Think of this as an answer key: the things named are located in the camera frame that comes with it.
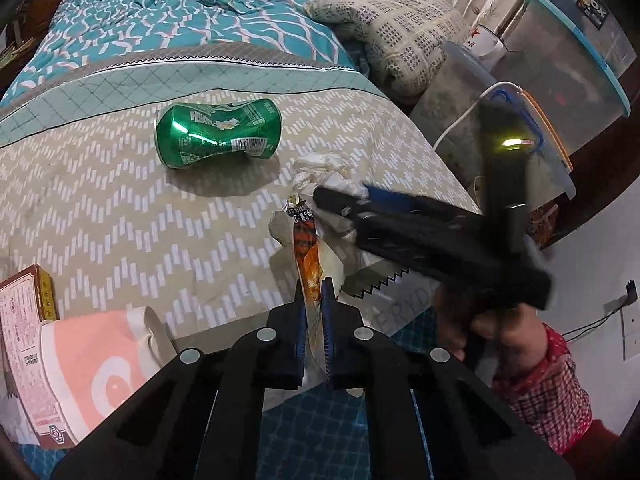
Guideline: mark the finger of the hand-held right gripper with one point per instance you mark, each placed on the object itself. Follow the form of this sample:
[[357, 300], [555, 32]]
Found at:
[[395, 197], [425, 250]]

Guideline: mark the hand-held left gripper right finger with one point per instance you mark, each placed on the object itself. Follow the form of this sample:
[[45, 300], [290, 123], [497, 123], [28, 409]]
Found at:
[[326, 340]]

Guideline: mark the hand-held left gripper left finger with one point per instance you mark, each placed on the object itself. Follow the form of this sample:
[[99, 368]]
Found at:
[[300, 340]]

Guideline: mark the white tissue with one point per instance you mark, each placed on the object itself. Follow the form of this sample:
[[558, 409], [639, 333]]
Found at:
[[327, 170]]

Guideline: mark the orange white snack wrapper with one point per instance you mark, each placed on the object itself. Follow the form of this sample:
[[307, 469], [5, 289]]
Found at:
[[310, 255]]

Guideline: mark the crushed green can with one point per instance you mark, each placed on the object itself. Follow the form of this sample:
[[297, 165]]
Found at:
[[220, 132]]

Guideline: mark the pink paper noodle cup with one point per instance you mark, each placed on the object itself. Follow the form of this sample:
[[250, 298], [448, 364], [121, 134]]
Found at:
[[100, 370]]

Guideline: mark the red brown cardboard box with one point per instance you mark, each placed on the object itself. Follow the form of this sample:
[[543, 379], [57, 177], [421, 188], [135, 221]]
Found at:
[[22, 350]]

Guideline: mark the person's right forearm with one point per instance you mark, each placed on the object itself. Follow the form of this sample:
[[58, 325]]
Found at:
[[545, 395]]

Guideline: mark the person's right hand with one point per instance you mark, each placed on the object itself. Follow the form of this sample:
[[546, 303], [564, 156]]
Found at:
[[520, 335]]

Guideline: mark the orange red bag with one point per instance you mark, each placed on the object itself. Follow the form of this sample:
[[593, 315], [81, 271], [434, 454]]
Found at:
[[542, 227]]

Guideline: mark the orange-lidded clear storage box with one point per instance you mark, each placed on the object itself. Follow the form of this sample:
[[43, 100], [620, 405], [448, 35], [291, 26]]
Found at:
[[450, 100]]

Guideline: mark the patterned beige pillow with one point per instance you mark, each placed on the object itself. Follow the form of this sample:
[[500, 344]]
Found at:
[[395, 30]]

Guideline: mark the teal patterned quilt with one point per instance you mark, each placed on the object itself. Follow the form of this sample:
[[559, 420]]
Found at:
[[150, 10]]

